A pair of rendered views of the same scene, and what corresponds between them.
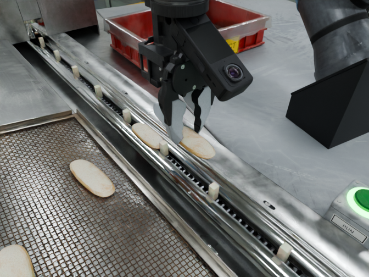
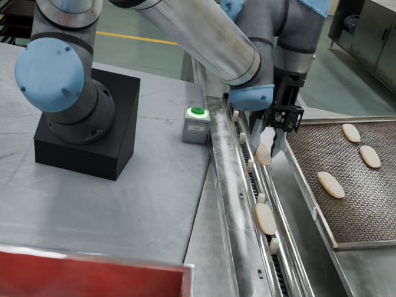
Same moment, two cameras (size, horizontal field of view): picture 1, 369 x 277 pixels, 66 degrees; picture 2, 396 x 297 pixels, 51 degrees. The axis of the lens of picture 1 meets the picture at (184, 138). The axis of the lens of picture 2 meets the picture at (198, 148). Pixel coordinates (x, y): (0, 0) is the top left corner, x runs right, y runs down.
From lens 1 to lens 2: 118 cm
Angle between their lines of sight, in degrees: 104
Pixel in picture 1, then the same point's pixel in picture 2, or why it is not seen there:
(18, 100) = not seen: outside the picture
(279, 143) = (157, 173)
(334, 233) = (214, 127)
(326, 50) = (105, 106)
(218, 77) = not seen: hidden behind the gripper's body
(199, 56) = not seen: hidden behind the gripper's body
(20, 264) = (368, 156)
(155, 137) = (263, 207)
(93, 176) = (330, 178)
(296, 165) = (169, 160)
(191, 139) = (263, 149)
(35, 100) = (382, 289)
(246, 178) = (226, 156)
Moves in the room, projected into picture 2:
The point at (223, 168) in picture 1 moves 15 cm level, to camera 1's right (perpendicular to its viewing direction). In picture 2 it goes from (234, 166) to (185, 141)
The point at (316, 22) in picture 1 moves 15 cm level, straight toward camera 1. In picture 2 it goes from (93, 96) to (162, 92)
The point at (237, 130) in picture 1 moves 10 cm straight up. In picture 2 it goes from (172, 197) to (178, 159)
